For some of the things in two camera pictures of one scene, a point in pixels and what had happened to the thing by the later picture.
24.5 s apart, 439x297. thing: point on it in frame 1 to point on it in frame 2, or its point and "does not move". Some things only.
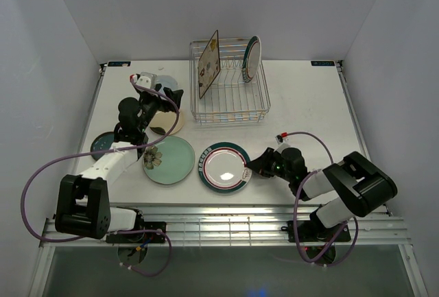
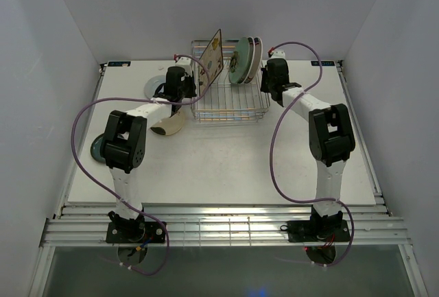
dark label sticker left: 119,63 does not move
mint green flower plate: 169,161 to 239,62
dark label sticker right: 322,63 does not move
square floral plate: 208,64 does not move
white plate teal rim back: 252,59 does not move
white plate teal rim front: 222,167 to 252,55
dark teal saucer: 102,141 does not move
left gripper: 175,95 to 190,79
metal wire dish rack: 229,99 does not move
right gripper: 261,163 to 264,88
